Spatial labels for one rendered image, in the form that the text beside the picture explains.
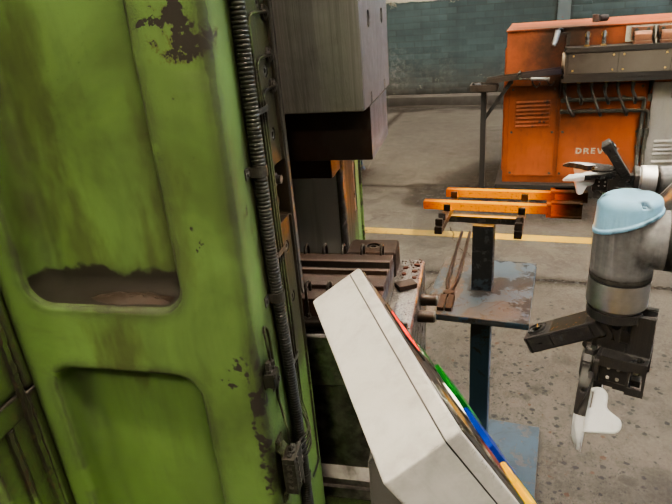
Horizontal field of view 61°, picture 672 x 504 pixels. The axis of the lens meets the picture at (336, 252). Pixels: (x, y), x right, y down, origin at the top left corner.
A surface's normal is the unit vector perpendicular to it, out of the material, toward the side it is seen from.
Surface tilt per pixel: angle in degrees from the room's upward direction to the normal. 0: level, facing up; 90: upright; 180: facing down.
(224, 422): 90
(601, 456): 0
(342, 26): 90
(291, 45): 90
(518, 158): 91
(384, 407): 30
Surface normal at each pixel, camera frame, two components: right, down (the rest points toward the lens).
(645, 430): -0.07, -0.91
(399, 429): -0.56, -0.71
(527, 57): -0.32, 0.40
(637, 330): -0.55, 0.37
